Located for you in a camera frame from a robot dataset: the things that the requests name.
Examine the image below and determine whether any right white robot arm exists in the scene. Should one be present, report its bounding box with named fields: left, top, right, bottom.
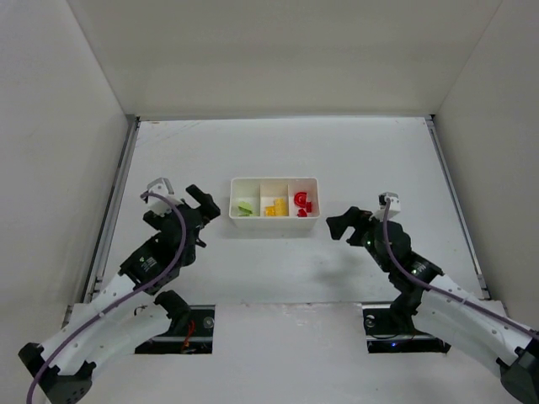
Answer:
left=326, top=206, right=538, bottom=403

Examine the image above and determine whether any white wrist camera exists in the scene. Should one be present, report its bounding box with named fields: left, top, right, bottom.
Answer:
left=376, top=192, right=401, bottom=221
left=141, top=177, right=178, bottom=216

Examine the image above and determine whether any aluminium rail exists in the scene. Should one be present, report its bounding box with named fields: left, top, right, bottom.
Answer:
left=425, top=114, right=492, bottom=300
left=77, top=114, right=141, bottom=303

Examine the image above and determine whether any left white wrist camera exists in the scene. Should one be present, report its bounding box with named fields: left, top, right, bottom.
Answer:
left=141, top=177, right=178, bottom=216

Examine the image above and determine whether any left aluminium rail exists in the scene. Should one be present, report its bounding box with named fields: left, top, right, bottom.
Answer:
left=77, top=114, right=141, bottom=303

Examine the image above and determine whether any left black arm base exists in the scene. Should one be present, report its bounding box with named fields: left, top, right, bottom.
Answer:
left=135, top=290, right=216, bottom=355

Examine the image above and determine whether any red round lego piece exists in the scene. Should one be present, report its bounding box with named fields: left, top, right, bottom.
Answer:
left=293, top=191, right=308, bottom=208

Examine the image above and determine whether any white three-compartment container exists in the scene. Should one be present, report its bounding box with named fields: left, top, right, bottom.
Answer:
left=229, top=178, right=321, bottom=231

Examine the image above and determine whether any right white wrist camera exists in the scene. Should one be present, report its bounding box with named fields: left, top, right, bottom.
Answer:
left=376, top=192, right=401, bottom=221

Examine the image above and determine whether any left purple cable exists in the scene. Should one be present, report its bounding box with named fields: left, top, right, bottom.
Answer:
left=25, top=191, right=189, bottom=404

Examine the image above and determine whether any right aluminium rail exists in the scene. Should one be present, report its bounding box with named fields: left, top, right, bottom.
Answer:
left=425, top=114, right=492, bottom=300

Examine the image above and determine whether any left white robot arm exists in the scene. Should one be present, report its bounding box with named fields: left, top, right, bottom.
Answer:
left=19, top=184, right=221, bottom=403

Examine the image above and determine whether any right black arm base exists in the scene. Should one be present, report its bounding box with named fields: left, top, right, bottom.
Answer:
left=362, top=294, right=451, bottom=354

